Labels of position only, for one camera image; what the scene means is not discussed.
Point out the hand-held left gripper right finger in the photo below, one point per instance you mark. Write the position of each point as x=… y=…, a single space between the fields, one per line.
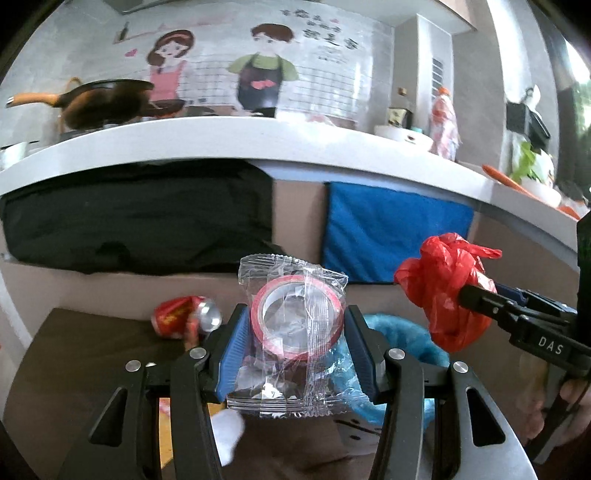
x=364 y=355

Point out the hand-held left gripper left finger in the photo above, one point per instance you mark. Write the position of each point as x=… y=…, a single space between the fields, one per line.
x=233 y=355

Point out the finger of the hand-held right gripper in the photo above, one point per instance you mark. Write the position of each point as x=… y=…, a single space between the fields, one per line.
x=531 y=304
x=485 y=304

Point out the red plastic bag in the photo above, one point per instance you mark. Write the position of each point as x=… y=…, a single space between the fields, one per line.
x=438 y=295

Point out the clear packet with red tape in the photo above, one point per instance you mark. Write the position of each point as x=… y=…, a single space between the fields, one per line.
x=295 y=323

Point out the white trash bin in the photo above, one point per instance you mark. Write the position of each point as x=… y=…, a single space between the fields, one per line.
x=358 y=427

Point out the white tissue wad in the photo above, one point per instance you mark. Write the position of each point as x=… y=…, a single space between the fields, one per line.
x=228 y=431

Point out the red gold snack packet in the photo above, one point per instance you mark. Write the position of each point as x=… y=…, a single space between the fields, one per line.
x=165 y=415

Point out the person's right hand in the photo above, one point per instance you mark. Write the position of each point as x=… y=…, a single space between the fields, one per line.
x=577 y=410

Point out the red drink can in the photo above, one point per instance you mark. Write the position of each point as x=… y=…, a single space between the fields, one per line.
x=175 y=316

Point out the white container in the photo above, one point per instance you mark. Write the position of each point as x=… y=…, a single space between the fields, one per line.
x=542 y=194

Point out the blue towel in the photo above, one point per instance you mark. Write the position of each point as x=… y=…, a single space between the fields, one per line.
x=378 y=230

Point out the brown cloth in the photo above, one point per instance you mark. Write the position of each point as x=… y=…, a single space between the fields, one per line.
x=92 y=350

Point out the green leafy vegetable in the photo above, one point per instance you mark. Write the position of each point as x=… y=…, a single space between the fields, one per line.
x=528 y=161

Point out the kitchen counter cabinet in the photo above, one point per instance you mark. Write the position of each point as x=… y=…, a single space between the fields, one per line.
x=298 y=221

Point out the black bag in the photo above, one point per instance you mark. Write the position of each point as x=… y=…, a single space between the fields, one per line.
x=138 y=217

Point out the bottle with red label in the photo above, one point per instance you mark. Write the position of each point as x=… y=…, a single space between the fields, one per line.
x=444 y=124

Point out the white bowl with red dots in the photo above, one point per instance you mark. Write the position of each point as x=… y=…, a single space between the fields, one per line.
x=401 y=138

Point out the white vented cabinet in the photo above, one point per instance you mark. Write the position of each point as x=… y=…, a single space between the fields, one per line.
x=434 y=69

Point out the small pale pot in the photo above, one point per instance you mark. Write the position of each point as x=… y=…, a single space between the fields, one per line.
x=11 y=156

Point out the range hood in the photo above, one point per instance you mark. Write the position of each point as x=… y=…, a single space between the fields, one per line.
x=134 y=3

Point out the black wall rack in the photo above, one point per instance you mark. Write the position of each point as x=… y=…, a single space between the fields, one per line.
x=526 y=120

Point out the wall socket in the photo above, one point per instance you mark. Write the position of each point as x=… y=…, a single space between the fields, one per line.
x=401 y=91

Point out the cartoon couple wall sticker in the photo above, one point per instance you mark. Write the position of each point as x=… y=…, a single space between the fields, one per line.
x=258 y=78

